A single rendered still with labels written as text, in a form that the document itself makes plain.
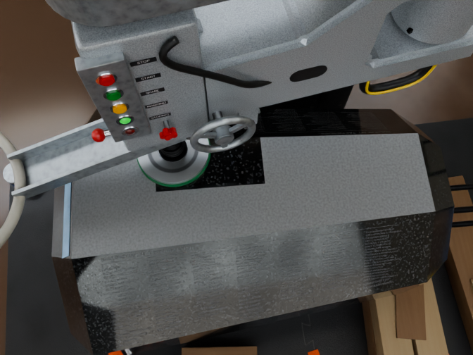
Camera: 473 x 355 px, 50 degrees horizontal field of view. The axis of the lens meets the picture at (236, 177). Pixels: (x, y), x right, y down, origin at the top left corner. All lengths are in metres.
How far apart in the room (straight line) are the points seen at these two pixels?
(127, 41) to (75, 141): 0.65
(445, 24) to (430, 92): 1.60
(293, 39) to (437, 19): 0.33
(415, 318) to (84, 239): 1.28
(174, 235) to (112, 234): 0.18
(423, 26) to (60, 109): 1.93
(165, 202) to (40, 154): 0.37
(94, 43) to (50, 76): 1.97
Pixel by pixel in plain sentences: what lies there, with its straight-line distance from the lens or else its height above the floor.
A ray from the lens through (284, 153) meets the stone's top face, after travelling 1.53.
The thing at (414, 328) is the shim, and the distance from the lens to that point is 2.14.
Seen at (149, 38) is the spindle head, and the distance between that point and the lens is 0.87.
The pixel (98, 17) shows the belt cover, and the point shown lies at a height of 1.65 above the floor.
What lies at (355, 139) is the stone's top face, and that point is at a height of 0.87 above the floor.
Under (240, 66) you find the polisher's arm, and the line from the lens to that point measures 1.02.
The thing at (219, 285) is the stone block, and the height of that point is 0.76.
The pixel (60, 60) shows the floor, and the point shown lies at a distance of 2.86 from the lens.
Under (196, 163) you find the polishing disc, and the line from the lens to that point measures 1.49.
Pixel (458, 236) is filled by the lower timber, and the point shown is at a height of 0.12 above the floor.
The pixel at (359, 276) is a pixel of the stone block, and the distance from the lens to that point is 1.60.
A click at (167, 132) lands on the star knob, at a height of 1.30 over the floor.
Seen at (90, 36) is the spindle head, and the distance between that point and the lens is 0.88.
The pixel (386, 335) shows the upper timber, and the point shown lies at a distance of 2.12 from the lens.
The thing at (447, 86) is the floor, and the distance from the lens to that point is 2.84.
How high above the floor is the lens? 2.27
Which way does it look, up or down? 70 degrees down
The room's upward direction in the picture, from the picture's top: straight up
